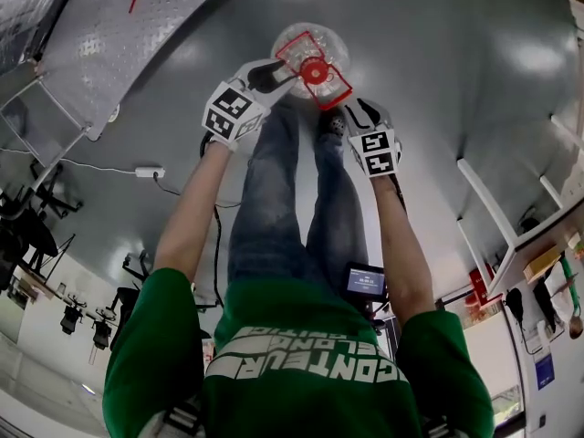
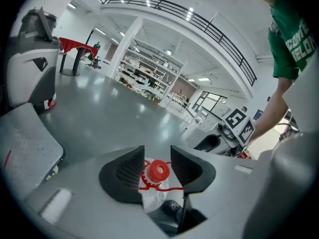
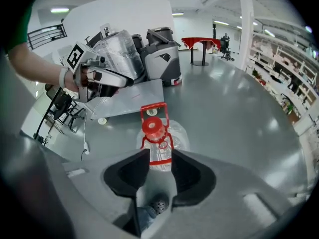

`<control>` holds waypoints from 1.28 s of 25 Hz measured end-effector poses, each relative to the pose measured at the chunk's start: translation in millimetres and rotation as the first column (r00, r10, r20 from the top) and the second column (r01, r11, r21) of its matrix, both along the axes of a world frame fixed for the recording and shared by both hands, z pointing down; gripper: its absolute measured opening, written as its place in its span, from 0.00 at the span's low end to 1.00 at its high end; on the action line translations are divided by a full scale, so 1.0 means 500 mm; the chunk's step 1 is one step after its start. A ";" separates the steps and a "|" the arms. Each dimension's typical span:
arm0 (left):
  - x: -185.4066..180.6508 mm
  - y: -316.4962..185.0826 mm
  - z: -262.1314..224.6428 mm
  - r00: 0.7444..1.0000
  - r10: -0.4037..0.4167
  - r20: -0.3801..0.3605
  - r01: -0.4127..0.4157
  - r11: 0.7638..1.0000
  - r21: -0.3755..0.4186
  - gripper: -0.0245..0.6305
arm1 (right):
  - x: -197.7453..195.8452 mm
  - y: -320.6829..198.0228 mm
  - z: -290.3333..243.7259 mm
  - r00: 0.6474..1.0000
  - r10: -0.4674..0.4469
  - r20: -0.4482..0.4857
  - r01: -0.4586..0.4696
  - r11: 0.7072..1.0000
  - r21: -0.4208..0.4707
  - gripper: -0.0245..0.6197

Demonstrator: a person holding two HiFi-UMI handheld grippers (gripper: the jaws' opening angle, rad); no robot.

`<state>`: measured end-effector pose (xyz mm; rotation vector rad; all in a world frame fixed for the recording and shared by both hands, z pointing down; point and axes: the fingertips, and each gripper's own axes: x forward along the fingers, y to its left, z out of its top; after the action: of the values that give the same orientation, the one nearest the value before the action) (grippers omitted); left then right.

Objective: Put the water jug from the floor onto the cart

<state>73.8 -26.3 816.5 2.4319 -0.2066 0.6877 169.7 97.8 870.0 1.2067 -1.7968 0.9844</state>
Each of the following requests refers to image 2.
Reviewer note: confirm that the grey floor scrubber machine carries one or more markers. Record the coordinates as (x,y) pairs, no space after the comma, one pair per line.
(30,66)

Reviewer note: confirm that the person's grey trouser leg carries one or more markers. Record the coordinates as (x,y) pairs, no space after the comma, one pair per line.
(286,183)

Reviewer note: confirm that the white storage shelving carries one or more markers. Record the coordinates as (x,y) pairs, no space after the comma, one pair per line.
(149,71)

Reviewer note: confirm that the clear water jug red cap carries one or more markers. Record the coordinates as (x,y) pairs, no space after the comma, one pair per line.
(157,171)

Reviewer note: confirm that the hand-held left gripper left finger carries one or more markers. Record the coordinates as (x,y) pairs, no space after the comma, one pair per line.
(117,180)

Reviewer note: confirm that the table with red cloth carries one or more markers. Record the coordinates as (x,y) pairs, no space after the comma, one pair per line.
(74,45)

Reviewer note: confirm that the black framed window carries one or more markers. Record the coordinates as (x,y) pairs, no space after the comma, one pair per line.
(208,102)

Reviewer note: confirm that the grey platform cart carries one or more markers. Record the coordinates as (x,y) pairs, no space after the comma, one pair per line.
(27,143)

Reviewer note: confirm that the person's right forearm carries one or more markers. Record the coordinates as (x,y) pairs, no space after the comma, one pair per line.
(271,108)

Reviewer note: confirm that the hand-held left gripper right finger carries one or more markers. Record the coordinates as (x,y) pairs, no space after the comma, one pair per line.
(194,175)

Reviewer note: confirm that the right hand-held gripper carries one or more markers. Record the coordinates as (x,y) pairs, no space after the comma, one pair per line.
(240,126)

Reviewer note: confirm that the person's green t-shirt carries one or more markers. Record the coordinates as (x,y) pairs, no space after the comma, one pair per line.
(286,46)

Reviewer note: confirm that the blue wall sign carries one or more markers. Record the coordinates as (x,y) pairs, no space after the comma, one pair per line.
(258,114)

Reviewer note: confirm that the dark perforated clog shoe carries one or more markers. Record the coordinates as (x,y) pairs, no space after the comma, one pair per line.
(173,208)

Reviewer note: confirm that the black balcony railing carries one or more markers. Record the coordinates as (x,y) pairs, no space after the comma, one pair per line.
(199,21)

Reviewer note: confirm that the black office chair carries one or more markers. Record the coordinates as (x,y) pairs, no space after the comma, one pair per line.
(94,61)

